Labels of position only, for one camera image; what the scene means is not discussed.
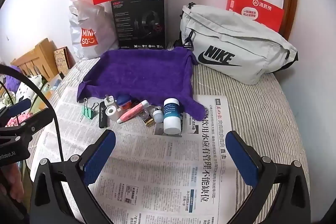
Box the clear plastic cap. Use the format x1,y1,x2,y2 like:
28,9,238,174
139,107,153,121

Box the white dotted pillow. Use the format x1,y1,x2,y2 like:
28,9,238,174
16,76,49,106

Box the purple plush toy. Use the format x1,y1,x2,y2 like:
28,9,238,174
5,74,19,93

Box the newspaper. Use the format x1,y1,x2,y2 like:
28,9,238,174
34,86,238,224

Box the brown lighter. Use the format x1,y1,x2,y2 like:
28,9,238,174
131,101,156,127

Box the green binder clip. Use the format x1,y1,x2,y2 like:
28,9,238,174
83,98,99,120

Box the wooden headboard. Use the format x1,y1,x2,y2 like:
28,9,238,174
10,38,59,77

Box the white charger plug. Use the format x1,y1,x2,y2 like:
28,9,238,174
104,95,116,109

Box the blue jar orange label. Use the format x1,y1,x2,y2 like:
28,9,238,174
117,95,131,111

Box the pink cloth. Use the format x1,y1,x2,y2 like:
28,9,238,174
7,111,29,128

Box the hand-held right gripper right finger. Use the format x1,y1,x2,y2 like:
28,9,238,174
225,130,311,224

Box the purple towel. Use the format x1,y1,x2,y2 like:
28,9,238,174
77,46,206,122

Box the white plastic shopping bag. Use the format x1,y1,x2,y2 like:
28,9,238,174
69,0,118,60

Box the large white bottle blue label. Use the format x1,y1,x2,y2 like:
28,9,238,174
163,98,182,135

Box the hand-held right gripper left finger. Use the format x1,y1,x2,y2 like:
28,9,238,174
30,130,117,224

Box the person's left hand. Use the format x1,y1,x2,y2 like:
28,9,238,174
0,164,24,199

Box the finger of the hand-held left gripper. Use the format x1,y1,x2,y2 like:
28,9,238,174
14,114,54,137
5,97,32,120

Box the black cable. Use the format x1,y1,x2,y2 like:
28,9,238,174
0,64,65,164

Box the white tape roll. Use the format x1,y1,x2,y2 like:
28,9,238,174
108,106,122,123

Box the brown patterned box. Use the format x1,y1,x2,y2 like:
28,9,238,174
53,47,71,75

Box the grey waist bag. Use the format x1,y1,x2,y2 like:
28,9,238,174
179,4,299,85

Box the black headset box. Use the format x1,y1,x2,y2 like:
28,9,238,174
110,0,166,50

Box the pink tube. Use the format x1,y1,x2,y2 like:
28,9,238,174
117,100,149,124

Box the black flash drive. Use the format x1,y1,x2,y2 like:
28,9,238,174
98,102,109,128

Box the red paper bag white handles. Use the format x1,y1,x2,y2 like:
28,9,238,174
227,0,285,33

